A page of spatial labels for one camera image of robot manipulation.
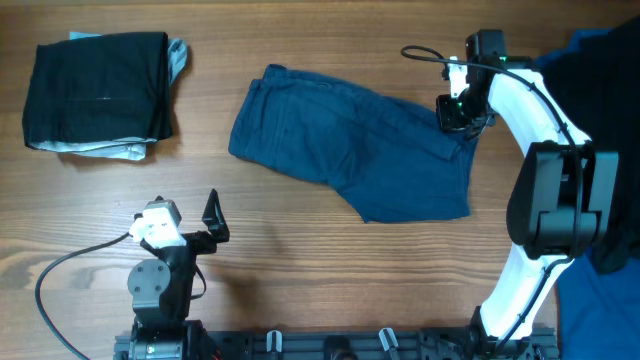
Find dark blue shorts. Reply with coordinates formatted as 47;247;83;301
229;64;476;223

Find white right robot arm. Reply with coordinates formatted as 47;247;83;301
436;30;618;357

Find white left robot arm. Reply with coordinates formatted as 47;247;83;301
113;190;230;360

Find folded light grey garment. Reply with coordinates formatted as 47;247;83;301
28;31;189;162

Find black crumpled garment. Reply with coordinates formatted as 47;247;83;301
537;17;639;274

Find folded black garment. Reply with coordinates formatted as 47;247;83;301
21;31;174;150

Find bright blue garment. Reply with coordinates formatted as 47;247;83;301
533;27;640;360

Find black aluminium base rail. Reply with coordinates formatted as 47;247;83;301
113;327;560;360

